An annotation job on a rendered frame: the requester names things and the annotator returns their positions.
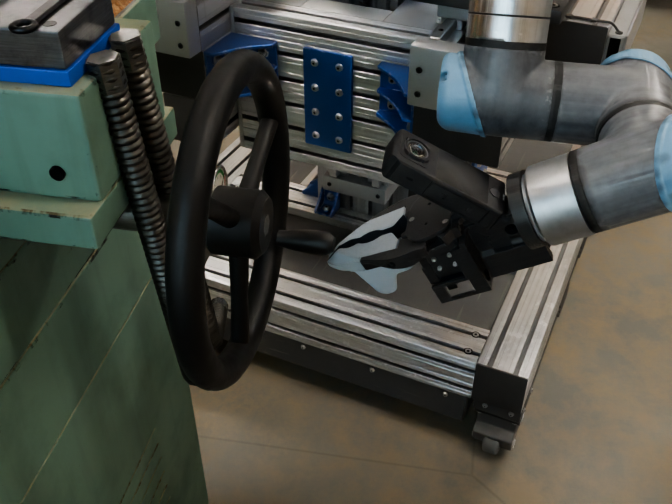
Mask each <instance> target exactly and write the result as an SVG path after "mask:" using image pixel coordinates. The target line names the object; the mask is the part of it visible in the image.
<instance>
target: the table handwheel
mask: <svg viewBox="0 0 672 504"><path fill-rule="evenodd" d="M246 86H248V88H249V90H250V92H251V94H252V97H253V100H254V103H255V107H256V111H257V116H258V122H259V127H258V130H257V134H256V137H255V141H254V144H253V147H252V151H251V154H250V157H249V160H248V163H247V166H246V168H245V171H244V174H243V177H242V180H241V182H240V185H239V187H232V186H223V185H219V186H217V187H216V188H215V189H214V190H213V191H212V186H213V180H214V175H215V170H216V165H217V160H218V156H219V152H220V148H221V144H222V140H223V137H224V133H225V130H226V127H227V124H228V121H229V118H230V116H231V113H232V111H233V108H234V106H235V104H236V101H237V99H238V98H239V96H240V94H241V92H242V91H243V89H244V88H245V87H246ZM261 179H262V190H260V189H259V187H260V183H261ZM289 184H290V147H289V131H288V120H287V112H286V106H285V100H284V96H283V91H282V88H281V84H280V81H279V79H278V76H277V74H276V72H275V70H274V68H273V67H272V65H271V64H270V62H269V61H268V60H267V59H266V58H265V57H264V56H263V55H261V54H260V53H258V52H256V51H253V50H248V49H240V50H236V51H233V52H231V53H229V54H227V55H226V56H224V57H223V58H222V59H220V60H219V61H218V62H217V63H216V65H215V66H214V67H213V68H212V70H211V71H210V73H209V74H208V75H207V77H206V78H205V80H204V82H203V84H202V85H201V87H200V89H199V91H198V94H197V96H196V98H195V100H194V103H193V105H192V108H191V111H190V113H189V116H188V119H187V122H186V125H185V129H184V132H183V135H182V139H181V143H180V147H179V151H178V155H177V160H176V165H175V170H174V175H173V181H172V187H171V193H170V194H167V195H165V194H158V197H159V200H160V204H161V207H162V208H161V209H162V211H163V215H164V218H165V222H166V225H167V226H166V227H167V229H166V244H165V292H166V305H167V315H168V323H169V329H170V334H171V339H172V343H173V347H174V351H175V353H176V356H177V359H178V361H179V364H180V365H181V367H182V369H183V371H184V373H185V374H186V376H187V377H188V378H189V380H190V381H191V382H193V383H194V384H195V385H196V386H197V387H199V388H201V389H204V390H206V391H221V390H224V389H227V388H228V387H230V386H232V385H233V384H235V383H236V382H237V381H238V380H239V379H240V378H241V376H242V375H243V374H244V373H245V371H246V370H247V368H248V367H249V365H250V363H251V362H252V360H253V358H254V356H255V354H256V352H257V349H258V347H259V345H260V342H261V340H262V337H263V334H264V331H265V328H266V325H267V322H268V319H269V315H270V312H271V308H272V304H273V300H274V296H275V292H276V287H277V283H278V278H279V273H280V267H281V262H282V256H283V249H284V247H279V246H277V244H276V239H277V233H278V231H279V230H286V225H287V215H288V203H289ZM113 229H120V230H129V231H138V230H137V227H136V223H135V221H134V215H133V214H132V209H131V207H130V204H129V205H128V207H127V208H126V210H125V211H124V213H123V214H122V215H121V217H120V218H119V220H118V221H117V223H116V224H115V226H114V227H113ZM206 247H207V249H208V250H209V251H210V253H211V254H215V255H224V256H229V274H230V294H231V337H230V339H229V341H228V343H227V345H226V346H225V348H224V349H223V351H222V352H221V353H220V354H219V355H218V356H216V354H215V351H214V348H213V346H212V342H211V338H210V334H209V329H208V322H207V313H206V300H205V254H206ZM249 259H254V263H253V268H252V273H251V277H250V282H249V286H248V279H249Z"/></svg>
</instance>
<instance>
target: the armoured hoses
mask: <svg viewBox="0 0 672 504"><path fill-rule="evenodd" d="M108 39H109V42H110V45H111V49H112V50H107V49H105V50H102V51H99V52H96V53H92V54H90V56H89V57H88V58H87V59H86V63H85V64H86V67H87V70H88V74H89V75H91V76H93V77H95V78H96V79H97V83H98V84H99V91H100V92H101V99H102V100H104V101H103V106H104V107H105V114H106V115H107V121H108V122H109V129H111V136H112V137H113V143H114V144H115V146H114V150H116V157H118V164H120V171H122V173H121V177H123V183H124V184H126V185H125V190H126V191H127V196H128V197H129V200H128V201H129V203H130V207H131V209H132V214H133V215H134V221H135V223H136V227H137V230H138V233H139V237H140V239H141V243H142V245H143V250H144V251H145V252H144V253H145V257H146V260H147V262H148V266H149V268H150V273H151V276H152V279H153V283H154V284H155V289H156V292H157V295H158V299H159V302H160V305H161V309H162V312H163V315H164V318H165V321H166V325H167V328H168V331H169V335H170V338H171V334H170V329H169V323H168V315H167V305H166V292H165V244H166V229H167V227H166V226H167V225H166V222H165V218H164V215H163V211H162V209H161V208H162V207H161V204H160V200H159V197H158V194H165V195H167V194H170V193H171V187H172V181H173V175H174V170H175V162H174V157H173V156H172V155H173V153H172V150H171V146H170V144H169V139H168V137H167V136H168V134H167V131H166V127H165V124H164V120H163V118H162V112H161V111H160V109H161V108H160V105H159V104H158V102H159V100H158V97H156V95H157V93H156V90H155V85H154V83H153V78H152V76H151V75H150V74H151V70H150V68H148V67H149V63H148V61H147V55H146V53H145V48H144V46H143V40H142V38H141V33H140V30H138V29H130V28H123V29H121V30H118V31H116V32H114V33H111V35H110V36H109V38H108ZM128 90H129V91H128ZM205 300H206V313H207V322H208V329H209V334H210V338H211V342H212V346H213V348H214V351H216V350H217V349H219V347H220V346H221V345H222V343H223V338H224V332H225V325H226V319H227V314H228V303H227V301H226V300H224V299H223V298H220V297H216V298H213V299H212V300H211V297H210V293H209V289H208V286H207V282H206V278H205Z"/></svg>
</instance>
